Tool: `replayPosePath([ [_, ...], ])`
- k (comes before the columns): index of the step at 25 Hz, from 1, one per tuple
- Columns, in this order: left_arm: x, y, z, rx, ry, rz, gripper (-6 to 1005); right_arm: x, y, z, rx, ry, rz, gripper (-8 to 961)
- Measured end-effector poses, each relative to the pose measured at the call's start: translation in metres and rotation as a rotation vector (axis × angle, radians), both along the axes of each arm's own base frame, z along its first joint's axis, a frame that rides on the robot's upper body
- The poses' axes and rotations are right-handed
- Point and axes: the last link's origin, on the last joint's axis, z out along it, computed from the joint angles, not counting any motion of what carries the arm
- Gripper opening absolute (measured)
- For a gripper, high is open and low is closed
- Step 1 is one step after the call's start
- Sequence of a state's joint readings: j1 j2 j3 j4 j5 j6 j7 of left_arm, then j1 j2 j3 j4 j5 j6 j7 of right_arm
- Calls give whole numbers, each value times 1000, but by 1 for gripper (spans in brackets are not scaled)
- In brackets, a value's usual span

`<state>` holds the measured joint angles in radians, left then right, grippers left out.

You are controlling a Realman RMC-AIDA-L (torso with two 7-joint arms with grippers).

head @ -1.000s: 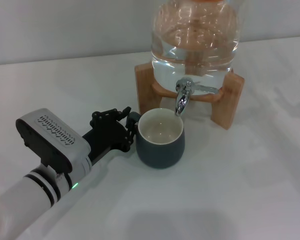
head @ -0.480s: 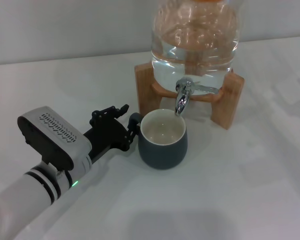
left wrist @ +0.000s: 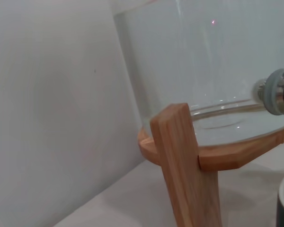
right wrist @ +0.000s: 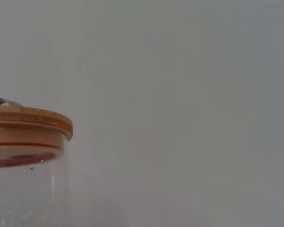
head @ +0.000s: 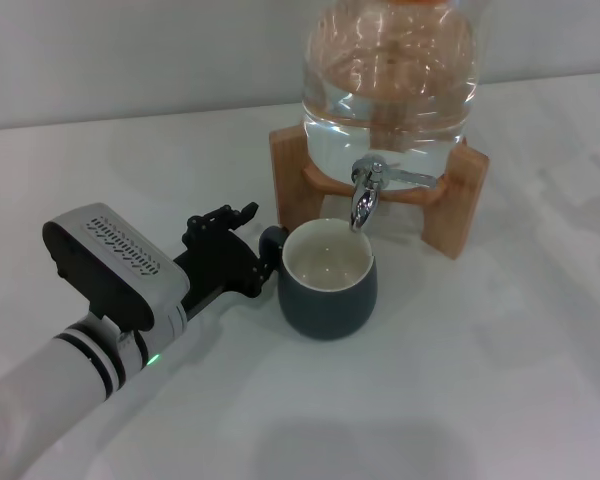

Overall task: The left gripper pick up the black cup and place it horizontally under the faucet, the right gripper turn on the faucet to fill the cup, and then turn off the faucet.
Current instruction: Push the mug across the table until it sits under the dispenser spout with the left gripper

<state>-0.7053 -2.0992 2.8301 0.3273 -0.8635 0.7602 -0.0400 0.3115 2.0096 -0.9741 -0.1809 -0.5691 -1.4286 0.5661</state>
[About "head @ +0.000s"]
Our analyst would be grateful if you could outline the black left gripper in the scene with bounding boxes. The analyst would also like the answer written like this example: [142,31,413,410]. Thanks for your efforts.
[173,201,283,317]

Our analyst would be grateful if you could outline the black cup with white inside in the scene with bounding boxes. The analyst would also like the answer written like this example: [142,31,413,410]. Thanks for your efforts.
[258,217,380,340]

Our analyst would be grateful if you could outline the chrome faucet with lever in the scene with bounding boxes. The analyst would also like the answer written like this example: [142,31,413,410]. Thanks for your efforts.
[348,154,439,232]

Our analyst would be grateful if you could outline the wooden dispenser stand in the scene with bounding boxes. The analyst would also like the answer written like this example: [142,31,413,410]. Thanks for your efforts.
[268,124,490,261]

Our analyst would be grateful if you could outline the glass water dispenser jar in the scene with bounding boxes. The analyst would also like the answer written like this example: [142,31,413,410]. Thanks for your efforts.
[299,0,491,194]

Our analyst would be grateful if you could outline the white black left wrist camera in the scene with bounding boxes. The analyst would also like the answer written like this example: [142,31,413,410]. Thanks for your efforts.
[42,202,189,334]

